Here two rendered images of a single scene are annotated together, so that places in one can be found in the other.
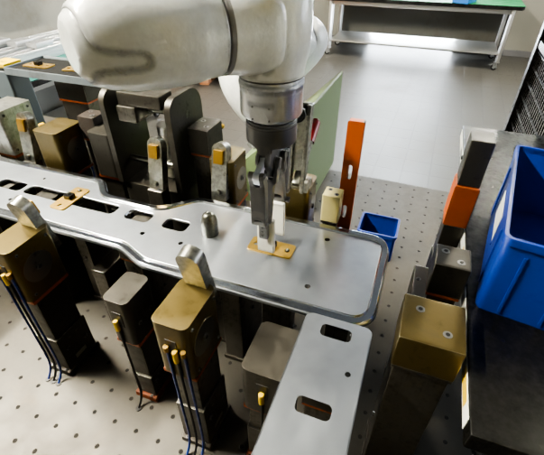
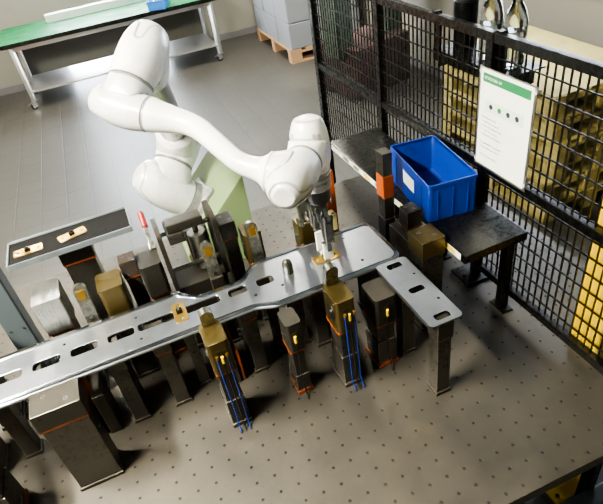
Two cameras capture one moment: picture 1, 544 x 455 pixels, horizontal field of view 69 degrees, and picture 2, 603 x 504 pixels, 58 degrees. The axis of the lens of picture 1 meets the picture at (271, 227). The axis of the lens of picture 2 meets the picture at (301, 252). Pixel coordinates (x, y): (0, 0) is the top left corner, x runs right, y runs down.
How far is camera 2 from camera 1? 1.12 m
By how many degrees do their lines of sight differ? 30
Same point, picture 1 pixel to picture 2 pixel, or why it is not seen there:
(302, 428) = (420, 295)
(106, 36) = (304, 185)
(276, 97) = (327, 178)
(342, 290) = (376, 251)
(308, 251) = (342, 248)
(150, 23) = (310, 173)
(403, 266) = not seen: hidden behind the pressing
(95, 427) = (299, 421)
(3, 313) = (152, 440)
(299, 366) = (396, 283)
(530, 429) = (476, 244)
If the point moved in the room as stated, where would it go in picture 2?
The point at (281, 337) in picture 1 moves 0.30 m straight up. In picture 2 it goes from (374, 284) to (368, 196)
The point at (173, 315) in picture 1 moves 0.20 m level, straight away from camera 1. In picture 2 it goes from (341, 296) to (276, 282)
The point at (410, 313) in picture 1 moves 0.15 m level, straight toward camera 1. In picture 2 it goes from (417, 236) to (441, 265)
